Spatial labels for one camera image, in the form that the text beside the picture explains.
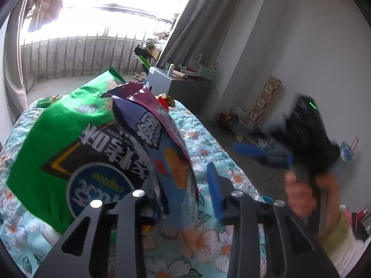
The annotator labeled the green snack bag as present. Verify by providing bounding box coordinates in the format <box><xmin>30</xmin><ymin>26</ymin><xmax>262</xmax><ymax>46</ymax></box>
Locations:
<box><xmin>6</xmin><ymin>69</ymin><xmax>150</xmax><ymax>234</ymax></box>

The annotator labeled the orange purple snack bag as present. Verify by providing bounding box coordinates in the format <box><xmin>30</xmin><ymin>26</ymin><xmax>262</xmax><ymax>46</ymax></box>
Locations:
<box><xmin>102</xmin><ymin>82</ymin><xmax>198</xmax><ymax>231</ymax></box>

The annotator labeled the right hand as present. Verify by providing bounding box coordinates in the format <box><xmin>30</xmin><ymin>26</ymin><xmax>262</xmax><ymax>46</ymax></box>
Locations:
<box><xmin>285</xmin><ymin>171</ymin><xmax>341</xmax><ymax>238</ymax></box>

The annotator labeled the wooden patterned board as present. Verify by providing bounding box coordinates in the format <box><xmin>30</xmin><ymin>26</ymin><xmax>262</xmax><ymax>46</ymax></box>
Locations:
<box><xmin>245</xmin><ymin>75</ymin><xmax>282</xmax><ymax>123</ymax></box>

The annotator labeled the floral teal bed quilt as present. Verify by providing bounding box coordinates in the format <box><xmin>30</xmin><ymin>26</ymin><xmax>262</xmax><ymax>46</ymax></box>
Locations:
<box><xmin>0</xmin><ymin>93</ymin><xmax>271</xmax><ymax>278</ymax></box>

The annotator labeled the grey cabinet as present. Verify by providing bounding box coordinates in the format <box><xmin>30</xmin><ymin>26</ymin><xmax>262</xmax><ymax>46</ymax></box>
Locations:
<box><xmin>147</xmin><ymin>66</ymin><xmax>211</xmax><ymax>114</ymax></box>

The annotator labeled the red snack wrapper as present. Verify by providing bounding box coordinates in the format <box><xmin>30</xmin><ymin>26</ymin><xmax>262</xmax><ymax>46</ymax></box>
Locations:
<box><xmin>157</xmin><ymin>97</ymin><xmax>169</xmax><ymax>112</ymax></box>

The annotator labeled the grey curtain right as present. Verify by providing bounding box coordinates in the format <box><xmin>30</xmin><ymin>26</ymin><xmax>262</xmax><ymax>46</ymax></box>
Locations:
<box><xmin>156</xmin><ymin>0</ymin><xmax>272</xmax><ymax>69</ymax></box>

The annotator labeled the grey curtain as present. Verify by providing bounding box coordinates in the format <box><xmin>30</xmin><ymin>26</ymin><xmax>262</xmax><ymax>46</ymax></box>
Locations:
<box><xmin>3</xmin><ymin>0</ymin><xmax>28</xmax><ymax>124</ymax></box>
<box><xmin>156</xmin><ymin>0</ymin><xmax>272</xmax><ymax>69</ymax></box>

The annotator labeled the grey curtain left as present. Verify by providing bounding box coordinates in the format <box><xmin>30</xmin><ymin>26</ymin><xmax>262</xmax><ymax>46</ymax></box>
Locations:
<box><xmin>3</xmin><ymin>0</ymin><xmax>28</xmax><ymax>124</ymax></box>

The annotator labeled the balcony metal railing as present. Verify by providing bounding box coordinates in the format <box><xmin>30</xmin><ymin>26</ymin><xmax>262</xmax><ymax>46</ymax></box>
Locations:
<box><xmin>20</xmin><ymin>4</ymin><xmax>177</xmax><ymax>85</ymax></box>

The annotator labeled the beige puffer jacket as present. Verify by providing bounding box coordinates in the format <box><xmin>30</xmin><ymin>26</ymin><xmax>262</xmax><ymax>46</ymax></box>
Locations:
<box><xmin>26</xmin><ymin>0</ymin><xmax>63</xmax><ymax>32</ymax></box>

